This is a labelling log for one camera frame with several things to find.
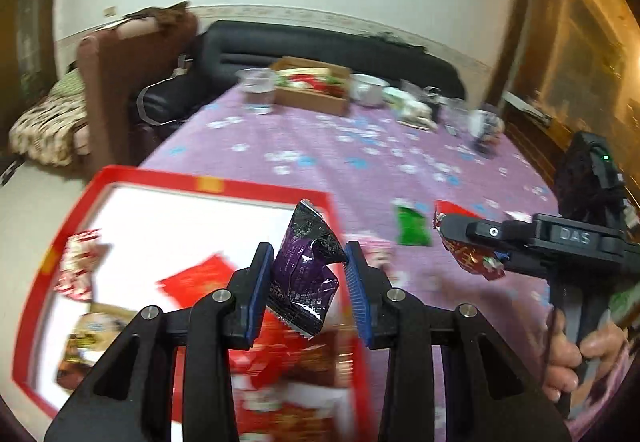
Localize dark cloth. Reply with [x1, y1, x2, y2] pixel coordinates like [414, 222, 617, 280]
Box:
[125, 1, 192, 26]

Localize purple snack packet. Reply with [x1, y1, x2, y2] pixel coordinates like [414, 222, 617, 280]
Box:
[264, 199, 347, 338]

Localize black leather sofa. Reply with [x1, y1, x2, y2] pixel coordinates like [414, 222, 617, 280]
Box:
[132, 19, 469, 128]

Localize red gold print snack packet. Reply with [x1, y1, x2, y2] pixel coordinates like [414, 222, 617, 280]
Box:
[156, 253, 237, 309]

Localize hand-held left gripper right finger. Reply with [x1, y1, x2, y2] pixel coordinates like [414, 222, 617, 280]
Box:
[344, 240, 572, 442]

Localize assorted snack packets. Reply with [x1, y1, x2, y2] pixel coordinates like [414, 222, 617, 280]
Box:
[276, 66, 347, 96]

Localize white bowl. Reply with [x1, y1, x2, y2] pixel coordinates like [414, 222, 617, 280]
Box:
[470, 109, 506, 143]

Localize large red snack packet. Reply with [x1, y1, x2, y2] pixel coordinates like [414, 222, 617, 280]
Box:
[433, 201, 507, 282]

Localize pink snack packet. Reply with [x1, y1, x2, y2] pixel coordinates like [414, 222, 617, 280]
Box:
[361, 235, 399, 273]

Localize patterned blanket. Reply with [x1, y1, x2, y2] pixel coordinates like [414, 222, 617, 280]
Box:
[7, 66, 91, 168]

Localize white mug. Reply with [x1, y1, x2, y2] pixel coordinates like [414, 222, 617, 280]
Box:
[348, 73, 390, 108]

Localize clear plastic cup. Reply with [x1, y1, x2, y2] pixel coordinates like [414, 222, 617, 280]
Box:
[235, 68, 277, 116]

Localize purple floral tablecloth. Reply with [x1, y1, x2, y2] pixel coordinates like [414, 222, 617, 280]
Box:
[134, 86, 601, 442]

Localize green snack packet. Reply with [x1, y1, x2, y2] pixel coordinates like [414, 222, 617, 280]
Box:
[394, 201, 433, 248]

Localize brown cardboard box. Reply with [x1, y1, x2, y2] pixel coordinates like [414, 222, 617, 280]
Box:
[269, 56, 352, 117]

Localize white cable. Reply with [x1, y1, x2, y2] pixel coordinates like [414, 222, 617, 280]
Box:
[134, 71, 192, 124]

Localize small red white snack packet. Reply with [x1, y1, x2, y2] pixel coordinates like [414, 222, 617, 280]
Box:
[54, 229, 102, 301]

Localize brown gold snack packet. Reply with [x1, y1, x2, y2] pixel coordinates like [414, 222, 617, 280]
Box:
[54, 303, 137, 391]

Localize white green cloth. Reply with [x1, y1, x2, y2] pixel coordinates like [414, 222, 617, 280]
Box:
[382, 87, 434, 128]

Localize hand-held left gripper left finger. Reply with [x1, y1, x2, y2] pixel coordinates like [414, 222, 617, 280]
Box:
[44, 241, 274, 442]

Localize brown armchair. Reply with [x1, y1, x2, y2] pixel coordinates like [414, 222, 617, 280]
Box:
[77, 8, 201, 169]

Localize wooden glass cabinet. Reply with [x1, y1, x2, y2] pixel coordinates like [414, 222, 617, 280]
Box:
[499, 0, 640, 204]

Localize red cardboard tray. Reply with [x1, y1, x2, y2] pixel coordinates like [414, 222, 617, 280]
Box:
[12, 165, 374, 442]

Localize person's right hand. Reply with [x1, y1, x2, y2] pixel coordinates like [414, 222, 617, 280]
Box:
[543, 311, 631, 402]

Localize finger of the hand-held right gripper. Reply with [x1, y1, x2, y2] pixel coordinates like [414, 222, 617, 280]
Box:
[492, 249, 534, 271]
[439, 214, 534, 251]

